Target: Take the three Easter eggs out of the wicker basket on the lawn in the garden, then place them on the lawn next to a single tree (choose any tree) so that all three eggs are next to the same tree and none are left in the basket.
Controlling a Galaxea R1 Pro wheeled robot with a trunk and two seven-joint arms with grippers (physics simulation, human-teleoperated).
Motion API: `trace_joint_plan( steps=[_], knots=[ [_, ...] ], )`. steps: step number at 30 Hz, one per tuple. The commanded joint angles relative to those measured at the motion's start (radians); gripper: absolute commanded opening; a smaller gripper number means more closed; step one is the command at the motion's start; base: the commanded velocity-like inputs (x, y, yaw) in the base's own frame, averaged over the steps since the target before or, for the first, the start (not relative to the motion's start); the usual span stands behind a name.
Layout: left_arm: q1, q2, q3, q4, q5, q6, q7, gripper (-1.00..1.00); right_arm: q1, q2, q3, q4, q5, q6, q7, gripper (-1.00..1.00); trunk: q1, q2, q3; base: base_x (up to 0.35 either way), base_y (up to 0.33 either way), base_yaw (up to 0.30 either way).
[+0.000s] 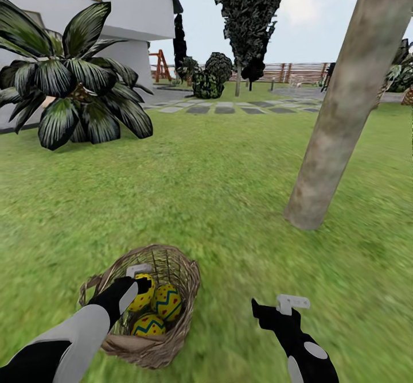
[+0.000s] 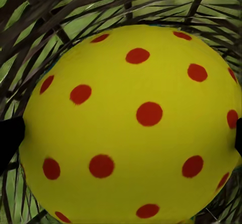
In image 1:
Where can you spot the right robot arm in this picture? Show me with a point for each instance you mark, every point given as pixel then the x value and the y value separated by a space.
pixel 307 362

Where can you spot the easter egg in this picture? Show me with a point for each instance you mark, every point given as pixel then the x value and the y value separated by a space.
pixel 149 323
pixel 166 303
pixel 139 304

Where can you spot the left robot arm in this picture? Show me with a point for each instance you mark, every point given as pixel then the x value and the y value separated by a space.
pixel 63 353

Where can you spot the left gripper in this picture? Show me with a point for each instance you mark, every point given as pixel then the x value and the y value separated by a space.
pixel 143 285

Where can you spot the wicker basket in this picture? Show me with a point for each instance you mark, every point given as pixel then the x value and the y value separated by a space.
pixel 151 352

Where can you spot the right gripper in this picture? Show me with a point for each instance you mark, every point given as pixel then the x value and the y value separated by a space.
pixel 272 319

